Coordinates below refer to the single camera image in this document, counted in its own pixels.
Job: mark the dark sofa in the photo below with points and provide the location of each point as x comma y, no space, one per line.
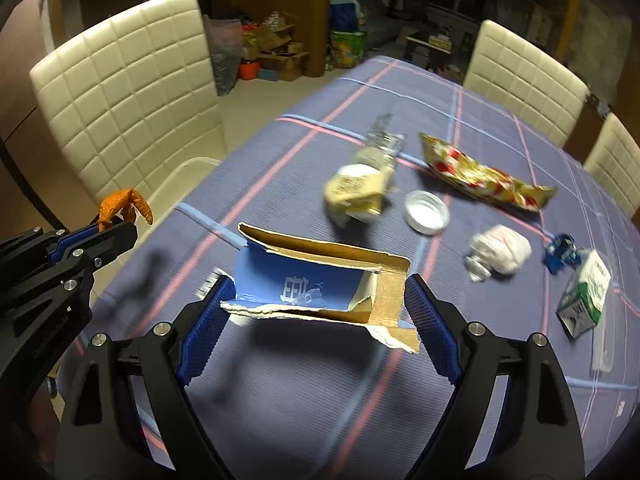
385,20

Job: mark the wooden cabinet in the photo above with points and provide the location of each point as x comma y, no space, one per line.
310,25

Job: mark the pile of cardboard boxes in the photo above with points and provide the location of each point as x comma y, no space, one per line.
282,57

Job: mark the torn blue cardboard piece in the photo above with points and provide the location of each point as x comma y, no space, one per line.
295,280

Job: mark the green printed bag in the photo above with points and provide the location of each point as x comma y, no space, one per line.
347,50

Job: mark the white round lid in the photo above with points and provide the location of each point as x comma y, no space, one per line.
426,211

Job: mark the crumpled yellow paper wrapper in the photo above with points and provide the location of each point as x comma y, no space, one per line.
357,185

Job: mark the orange peel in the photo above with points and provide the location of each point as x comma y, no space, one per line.
117,202

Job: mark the crumpled blue wrapper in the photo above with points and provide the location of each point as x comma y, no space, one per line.
560,252

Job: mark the red and gold snack bag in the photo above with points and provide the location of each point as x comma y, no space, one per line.
475,175

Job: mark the blue bag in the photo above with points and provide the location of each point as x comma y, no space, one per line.
345,17

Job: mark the grey plastic bag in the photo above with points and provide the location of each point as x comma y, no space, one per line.
225,55

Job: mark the blue plaid tablecloth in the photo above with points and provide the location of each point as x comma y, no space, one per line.
310,410

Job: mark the crumpled white tissue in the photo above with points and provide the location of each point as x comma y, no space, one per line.
500,252

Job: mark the clear plastic wrapper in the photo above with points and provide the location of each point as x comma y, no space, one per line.
604,352

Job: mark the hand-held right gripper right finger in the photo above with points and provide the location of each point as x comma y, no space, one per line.
430,325

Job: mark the cream quilted chair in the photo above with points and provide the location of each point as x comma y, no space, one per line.
525,80
125,85
615,160

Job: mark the small green white carton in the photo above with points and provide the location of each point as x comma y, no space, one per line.
585,290

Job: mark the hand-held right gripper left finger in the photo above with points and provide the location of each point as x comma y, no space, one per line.
210,320

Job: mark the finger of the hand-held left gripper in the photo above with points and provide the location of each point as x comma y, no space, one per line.
107,242
70,244

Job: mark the low coffee table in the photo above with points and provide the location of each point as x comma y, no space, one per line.
432,47

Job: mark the orange bucket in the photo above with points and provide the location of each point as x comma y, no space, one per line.
247,70

